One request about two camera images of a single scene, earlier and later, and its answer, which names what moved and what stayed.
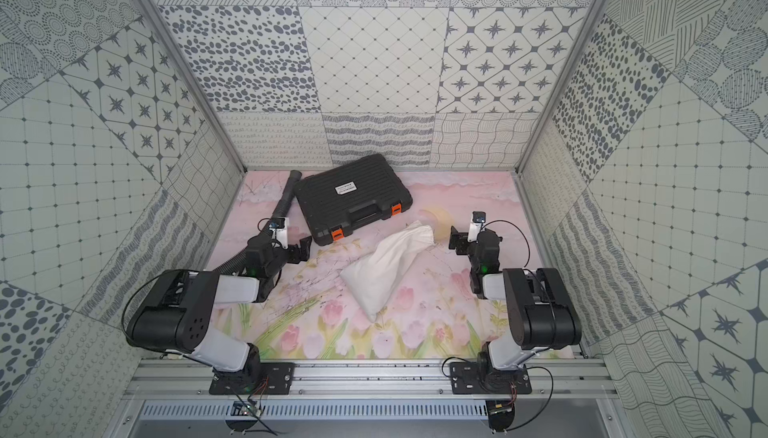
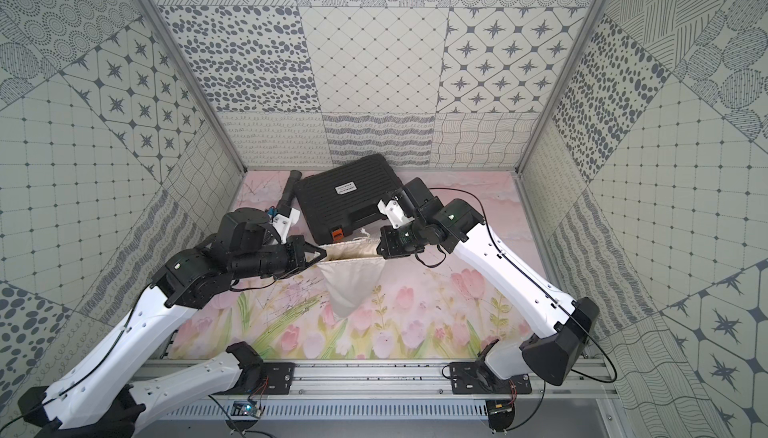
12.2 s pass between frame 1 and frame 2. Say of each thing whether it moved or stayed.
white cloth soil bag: moved
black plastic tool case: stayed
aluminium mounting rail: stayed
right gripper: moved
